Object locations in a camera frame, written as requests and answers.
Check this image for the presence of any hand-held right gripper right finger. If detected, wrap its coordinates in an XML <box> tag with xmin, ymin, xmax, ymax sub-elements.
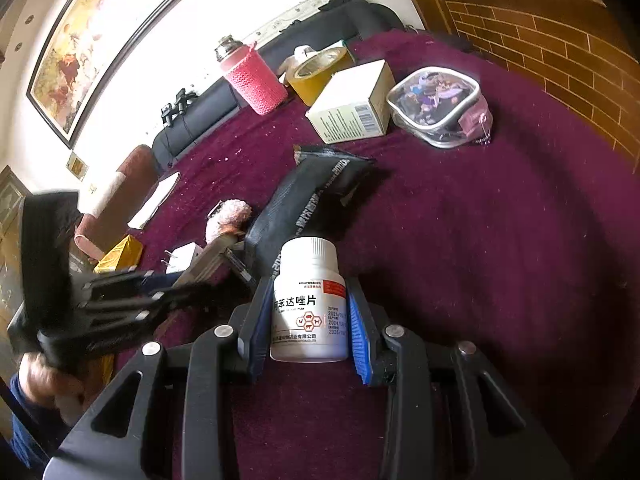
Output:
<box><xmin>346</xmin><ymin>276</ymin><xmax>573</xmax><ymax>480</ymax></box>

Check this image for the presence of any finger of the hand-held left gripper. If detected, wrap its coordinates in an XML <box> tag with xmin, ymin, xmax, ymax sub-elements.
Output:
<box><xmin>87</xmin><ymin>280</ymin><xmax>216</xmax><ymax>333</ymax></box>
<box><xmin>82</xmin><ymin>267</ymin><xmax>173</xmax><ymax>306</ymax></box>

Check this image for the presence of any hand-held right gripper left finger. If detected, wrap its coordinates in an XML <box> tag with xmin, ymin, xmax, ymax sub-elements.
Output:
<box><xmin>42</xmin><ymin>275</ymin><xmax>276</xmax><ymax>480</ymax></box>

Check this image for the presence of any white medicine bottle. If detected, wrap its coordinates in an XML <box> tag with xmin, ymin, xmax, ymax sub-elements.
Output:
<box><xmin>270</xmin><ymin>236</ymin><xmax>349</xmax><ymax>363</ymax></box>

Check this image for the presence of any silver metal object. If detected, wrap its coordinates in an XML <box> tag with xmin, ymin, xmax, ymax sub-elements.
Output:
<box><xmin>172</xmin><ymin>237</ymin><xmax>258</xmax><ymax>296</ymax></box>

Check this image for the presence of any person's left forearm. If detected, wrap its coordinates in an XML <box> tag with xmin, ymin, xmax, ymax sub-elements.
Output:
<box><xmin>7</xmin><ymin>370</ymin><xmax>61</xmax><ymax>471</ymax></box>

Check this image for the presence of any person's left hand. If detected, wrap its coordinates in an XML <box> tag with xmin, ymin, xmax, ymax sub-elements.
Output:
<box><xmin>22</xmin><ymin>352</ymin><xmax>88</xmax><ymax>426</ymax></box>

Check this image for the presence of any carved wooden door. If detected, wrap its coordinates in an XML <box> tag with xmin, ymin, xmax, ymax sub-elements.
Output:
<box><xmin>0</xmin><ymin>165</ymin><xmax>38</xmax><ymax>311</ymax></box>

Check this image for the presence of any white charger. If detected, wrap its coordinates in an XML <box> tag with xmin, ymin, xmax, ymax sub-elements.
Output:
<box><xmin>165</xmin><ymin>242</ymin><xmax>206</xmax><ymax>273</ymax></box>

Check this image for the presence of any stack of white paper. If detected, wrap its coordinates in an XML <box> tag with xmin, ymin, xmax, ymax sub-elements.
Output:
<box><xmin>127</xmin><ymin>171</ymin><xmax>181</xmax><ymax>230</ymax></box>

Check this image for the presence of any brown chair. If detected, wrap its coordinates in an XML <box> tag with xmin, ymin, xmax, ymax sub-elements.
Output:
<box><xmin>75</xmin><ymin>145</ymin><xmax>161</xmax><ymax>261</ymax></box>

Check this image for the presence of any beige plush toy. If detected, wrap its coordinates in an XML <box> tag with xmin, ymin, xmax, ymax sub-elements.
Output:
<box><xmin>205</xmin><ymin>199</ymin><xmax>252</xmax><ymax>243</ymax></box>

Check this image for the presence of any black foil packet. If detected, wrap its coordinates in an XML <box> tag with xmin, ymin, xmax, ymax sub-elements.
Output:
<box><xmin>244</xmin><ymin>145</ymin><xmax>377</xmax><ymax>281</ymax></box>

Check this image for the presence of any maroon tablecloth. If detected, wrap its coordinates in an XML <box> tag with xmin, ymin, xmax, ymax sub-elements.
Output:
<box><xmin>115</xmin><ymin>30</ymin><xmax>640</xmax><ymax>480</ymax></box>

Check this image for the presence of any black leather sofa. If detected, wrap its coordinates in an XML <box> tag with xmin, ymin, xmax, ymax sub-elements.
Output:
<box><xmin>151</xmin><ymin>0</ymin><xmax>411</xmax><ymax>171</ymax></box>

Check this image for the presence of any framed painting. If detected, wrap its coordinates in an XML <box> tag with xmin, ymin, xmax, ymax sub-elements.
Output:
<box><xmin>27</xmin><ymin>0</ymin><xmax>193</xmax><ymax>148</ymax></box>

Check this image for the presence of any pink knitted sleeve bottle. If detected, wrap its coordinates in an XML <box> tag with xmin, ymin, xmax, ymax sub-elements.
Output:
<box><xmin>215</xmin><ymin>35</ymin><xmax>290</xmax><ymax>116</ymax></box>

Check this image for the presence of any yellow tape roll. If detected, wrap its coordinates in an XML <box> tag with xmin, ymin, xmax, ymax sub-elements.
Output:
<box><xmin>277</xmin><ymin>46</ymin><xmax>356</xmax><ymax>107</ymax></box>

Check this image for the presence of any white cardboard box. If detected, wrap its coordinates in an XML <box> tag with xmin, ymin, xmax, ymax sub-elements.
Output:
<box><xmin>305</xmin><ymin>59</ymin><xmax>396</xmax><ymax>145</ymax></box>

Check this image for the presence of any clear printed pouch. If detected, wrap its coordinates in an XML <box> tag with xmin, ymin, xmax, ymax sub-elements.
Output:
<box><xmin>387</xmin><ymin>66</ymin><xmax>493</xmax><ymax>150</ymax></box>

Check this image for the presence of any brick patterned wooden counter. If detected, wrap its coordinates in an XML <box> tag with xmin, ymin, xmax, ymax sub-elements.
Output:
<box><xmin>390</xmin><ymin>0</ymin><xmax>640</xmax><ymax>171</ymax></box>

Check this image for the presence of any small gold picture frame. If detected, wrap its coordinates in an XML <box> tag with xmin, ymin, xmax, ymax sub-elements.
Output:
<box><xmin>67</xmin><ymin>151</ymin><xmax>90</xmax><ymax>178</ymax></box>

